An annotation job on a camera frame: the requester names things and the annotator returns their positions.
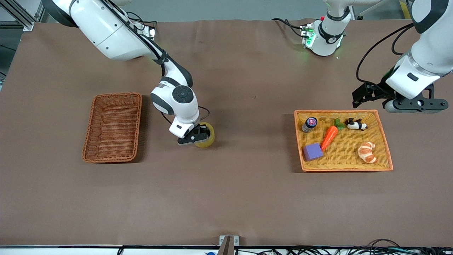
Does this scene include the brown wicker basket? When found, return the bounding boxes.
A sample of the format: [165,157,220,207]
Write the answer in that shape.
[82,92,143,164]

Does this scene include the small jar blue lid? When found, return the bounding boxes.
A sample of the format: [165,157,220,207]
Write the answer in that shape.
[302,117,318,133]

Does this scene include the black cable bundle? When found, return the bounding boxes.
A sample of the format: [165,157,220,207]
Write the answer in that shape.
[234,239,453,255]

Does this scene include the black base cable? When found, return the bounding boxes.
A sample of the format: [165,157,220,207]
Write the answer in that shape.
[126,11,157,32]
[271,18,305,38]

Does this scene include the black right base cable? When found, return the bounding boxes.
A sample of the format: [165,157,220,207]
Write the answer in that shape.
[126,11,157,32]

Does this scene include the aluminium frame profile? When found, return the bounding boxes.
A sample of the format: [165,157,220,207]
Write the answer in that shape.
[0,0,36,32]

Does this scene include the toy croissant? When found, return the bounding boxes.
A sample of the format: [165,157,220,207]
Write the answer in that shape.
[358,141,377,164]

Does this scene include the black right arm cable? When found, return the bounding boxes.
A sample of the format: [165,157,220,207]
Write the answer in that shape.
[160,106,211,124]

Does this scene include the black left base cable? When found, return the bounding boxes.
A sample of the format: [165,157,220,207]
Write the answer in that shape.
[271,18,305,38]

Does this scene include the yellow wicker basket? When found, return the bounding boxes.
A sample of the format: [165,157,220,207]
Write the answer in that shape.
[294,109,394,172]

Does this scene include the brown table cloth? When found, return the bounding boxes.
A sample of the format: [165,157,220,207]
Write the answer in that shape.
[0,18,453,247]

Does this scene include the orange toy carrot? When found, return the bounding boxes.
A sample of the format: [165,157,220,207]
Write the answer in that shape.
[320,118,346,152]

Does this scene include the clear yellowish tape roll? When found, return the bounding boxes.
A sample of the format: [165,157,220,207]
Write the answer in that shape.
[194,122,216,148]

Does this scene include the black white panda toy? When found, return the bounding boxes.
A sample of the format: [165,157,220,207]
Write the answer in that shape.
[345,118,368,131]

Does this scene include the purple foam block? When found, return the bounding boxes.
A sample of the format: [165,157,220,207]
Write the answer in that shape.
[303,143,323,162]

